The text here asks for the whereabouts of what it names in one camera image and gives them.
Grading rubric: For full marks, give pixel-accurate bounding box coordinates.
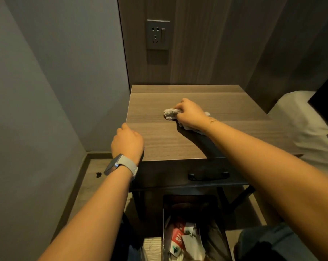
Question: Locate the person's left hand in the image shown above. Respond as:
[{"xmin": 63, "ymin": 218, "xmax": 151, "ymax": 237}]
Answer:
[{"xmin": 111, "ymin": 122, "xmax": 144, "ymax": 167}]

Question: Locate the grey cleaning cloth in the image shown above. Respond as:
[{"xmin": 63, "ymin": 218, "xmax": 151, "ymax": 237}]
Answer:
[{"xmin": 163, "ymin": 108, "xmax": 211, "ymax": 134}]

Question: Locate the person's right forearm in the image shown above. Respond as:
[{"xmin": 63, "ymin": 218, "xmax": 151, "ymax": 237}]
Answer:
[{"xmin": 203, "ymin": 117, "xmax": 328, "ymax": 261}]

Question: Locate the black drawer handle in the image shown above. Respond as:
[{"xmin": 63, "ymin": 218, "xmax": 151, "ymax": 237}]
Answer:
[{"xmin": 188, "ymin": 172, "xmax": 230, "ymax": 181}]

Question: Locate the black waste bin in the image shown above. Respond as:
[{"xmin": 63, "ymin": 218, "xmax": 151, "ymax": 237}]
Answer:
[{"xmin": 162, "ymin": 194, "xmax": 233, "ymax": 261}]

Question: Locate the person's left forearm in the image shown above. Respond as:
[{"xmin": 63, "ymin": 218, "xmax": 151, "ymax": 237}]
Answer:
[{"xmin": 38, "ymin": 161, "xmax": 134, "ymax": 261}]

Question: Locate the wooden bedside table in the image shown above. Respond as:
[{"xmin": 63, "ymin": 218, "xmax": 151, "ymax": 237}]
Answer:
[{"xmin": 125, "ymin": 85, "xmax": 304, "ymax": 237}]

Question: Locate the red and white wrapper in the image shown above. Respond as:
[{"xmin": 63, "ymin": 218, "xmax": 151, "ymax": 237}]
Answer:
[{"xmin": 168, "ymin": 223, "xmax": 198, "ymax": 259}]

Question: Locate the grey wall socket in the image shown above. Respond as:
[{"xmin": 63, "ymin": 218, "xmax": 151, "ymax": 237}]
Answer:
[{"xmin": 146, "ymin": 19, "xmax": 171, "ymax": 50}]

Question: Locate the person's right hand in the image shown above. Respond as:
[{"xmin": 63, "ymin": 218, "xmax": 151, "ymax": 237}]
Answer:
[{"xmin": 174, "ymin": 98, "xmax": 211, "ymax": 134}]

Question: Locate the white crumpled paper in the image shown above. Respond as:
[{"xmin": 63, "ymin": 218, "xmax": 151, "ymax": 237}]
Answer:
[{"xmin": 182, "ymin": 233, "xmax": 206, "ymax": 261}]

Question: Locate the grey smartwatch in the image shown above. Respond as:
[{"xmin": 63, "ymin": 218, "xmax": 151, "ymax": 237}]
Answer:
[{"xmin": 104, "ymin": 154, "xmax": 139, "ymax": 181}]

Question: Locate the white bed sheet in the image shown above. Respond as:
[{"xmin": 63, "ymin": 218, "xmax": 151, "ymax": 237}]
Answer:
[{"xmin": 267, "ymin": 91, "xmax": 328, "ymax": 180}]

